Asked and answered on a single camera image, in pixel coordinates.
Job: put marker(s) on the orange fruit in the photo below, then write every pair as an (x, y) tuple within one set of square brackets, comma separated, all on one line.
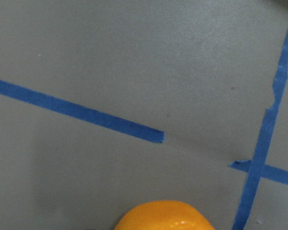
[(164, 215)]

